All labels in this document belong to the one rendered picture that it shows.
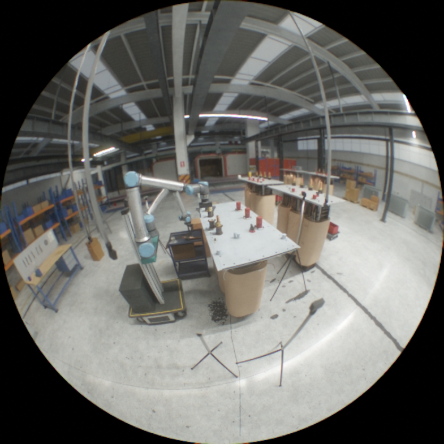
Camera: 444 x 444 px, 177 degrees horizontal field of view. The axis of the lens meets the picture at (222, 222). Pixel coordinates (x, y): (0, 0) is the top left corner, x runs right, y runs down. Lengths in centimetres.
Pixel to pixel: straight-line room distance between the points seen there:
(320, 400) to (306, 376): 46
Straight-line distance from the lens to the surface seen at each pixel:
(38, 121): 701
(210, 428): 218
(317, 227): 265
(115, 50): 1101
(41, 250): 509
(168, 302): 231
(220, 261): 114
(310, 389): 228
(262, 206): 412
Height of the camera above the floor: 208
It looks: 23 degrees down
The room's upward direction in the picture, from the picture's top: 4 degrees counter-clockwise
